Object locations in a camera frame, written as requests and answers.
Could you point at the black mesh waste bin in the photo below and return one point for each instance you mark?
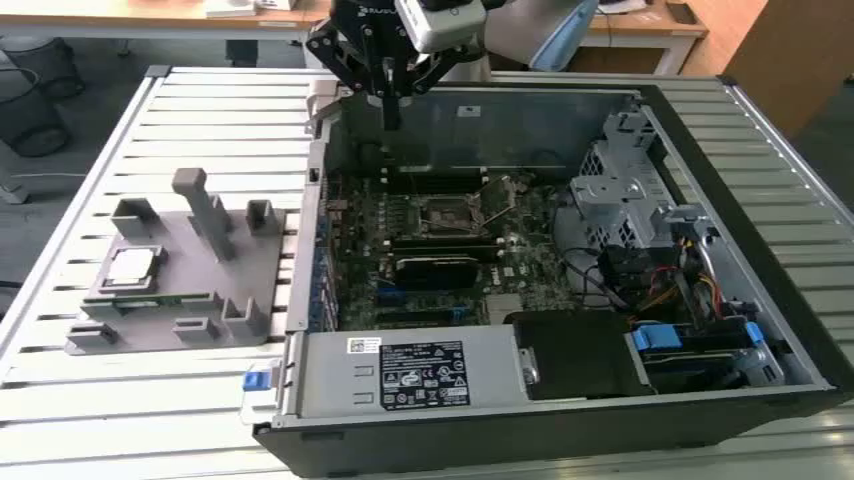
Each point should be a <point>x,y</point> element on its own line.
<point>54,65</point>
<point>30,120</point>

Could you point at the silver power supply unit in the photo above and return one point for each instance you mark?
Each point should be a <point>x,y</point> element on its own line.
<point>321,370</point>

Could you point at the black open PC case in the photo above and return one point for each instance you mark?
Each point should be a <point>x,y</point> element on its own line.
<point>534,445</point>

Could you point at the blue disk carrier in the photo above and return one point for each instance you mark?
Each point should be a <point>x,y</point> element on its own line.
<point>657,340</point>

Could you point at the blue drive bay tab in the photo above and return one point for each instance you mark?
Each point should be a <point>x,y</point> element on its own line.
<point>753,334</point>

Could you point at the black graphics card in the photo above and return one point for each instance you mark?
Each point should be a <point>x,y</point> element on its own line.
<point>434,272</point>

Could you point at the green motherboard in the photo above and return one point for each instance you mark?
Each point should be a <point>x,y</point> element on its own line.
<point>534,280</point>

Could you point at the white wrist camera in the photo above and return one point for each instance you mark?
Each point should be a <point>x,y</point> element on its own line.
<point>441,30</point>

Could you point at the blue case latch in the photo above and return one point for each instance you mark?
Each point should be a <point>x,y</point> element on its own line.
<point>257,380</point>

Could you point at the white box on desk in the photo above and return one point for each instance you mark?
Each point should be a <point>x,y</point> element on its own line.
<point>230,10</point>

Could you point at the wooden desk white frame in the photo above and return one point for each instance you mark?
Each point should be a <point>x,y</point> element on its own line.
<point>634,27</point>
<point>134,22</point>

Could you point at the silver chipset heatsink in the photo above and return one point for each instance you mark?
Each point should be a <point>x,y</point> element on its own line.
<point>503,306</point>

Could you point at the grey plastic parts rack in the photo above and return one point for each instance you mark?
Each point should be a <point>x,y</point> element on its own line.
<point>201,300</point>

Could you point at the black plastic fan shroud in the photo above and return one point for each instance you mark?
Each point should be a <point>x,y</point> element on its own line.
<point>574,350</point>

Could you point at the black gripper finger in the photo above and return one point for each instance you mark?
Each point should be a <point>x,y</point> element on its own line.
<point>423,80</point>
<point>347,75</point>

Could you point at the wooden cabinet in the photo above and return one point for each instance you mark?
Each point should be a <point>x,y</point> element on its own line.
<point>788,60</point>

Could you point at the black RAM slot bank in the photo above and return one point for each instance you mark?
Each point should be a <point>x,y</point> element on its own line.
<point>434,180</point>
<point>441,247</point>

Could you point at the green RAM stick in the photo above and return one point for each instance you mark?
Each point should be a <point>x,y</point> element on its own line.
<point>170,300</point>

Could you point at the dark flat phone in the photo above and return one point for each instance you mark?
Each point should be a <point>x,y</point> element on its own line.
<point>682,14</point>

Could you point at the CPU socket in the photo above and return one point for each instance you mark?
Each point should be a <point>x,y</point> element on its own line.
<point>443,215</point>

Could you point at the silver metal drive cage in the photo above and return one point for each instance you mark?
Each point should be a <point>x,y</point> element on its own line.
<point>614,200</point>

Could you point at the silver CPU green board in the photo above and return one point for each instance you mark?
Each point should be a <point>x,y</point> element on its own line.
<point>134,264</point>

